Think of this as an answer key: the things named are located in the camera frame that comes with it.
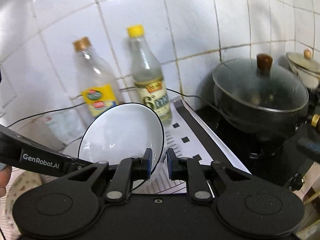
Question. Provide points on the black gas stove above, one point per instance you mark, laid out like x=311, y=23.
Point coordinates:
x=284, y=162

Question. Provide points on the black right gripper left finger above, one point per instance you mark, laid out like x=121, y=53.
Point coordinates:
x=128, y=171

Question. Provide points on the black pot with glass lid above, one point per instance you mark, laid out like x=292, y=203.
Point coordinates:
x=259, y=95

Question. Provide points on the person's left hand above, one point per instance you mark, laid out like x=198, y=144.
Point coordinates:
x=5, y=175

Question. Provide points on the yellow cap vinegar bottle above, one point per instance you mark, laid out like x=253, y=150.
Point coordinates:
x=148, y=76

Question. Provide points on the yellow label cooking wine bottle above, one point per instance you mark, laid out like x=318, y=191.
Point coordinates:
x=95, y=78

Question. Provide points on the small white ribbed bowl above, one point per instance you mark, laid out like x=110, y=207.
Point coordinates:
x=124, y=131

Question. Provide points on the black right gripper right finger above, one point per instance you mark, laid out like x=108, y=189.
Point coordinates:
x=188, y=170

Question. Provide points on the striped white table cloth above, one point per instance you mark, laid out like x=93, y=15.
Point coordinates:
x=189, y=137

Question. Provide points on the white salt bag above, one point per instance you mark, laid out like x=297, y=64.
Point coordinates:
x=66, y=126

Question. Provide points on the pink rabbit carrot plate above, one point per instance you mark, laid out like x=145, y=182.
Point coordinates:
x=23, y=182

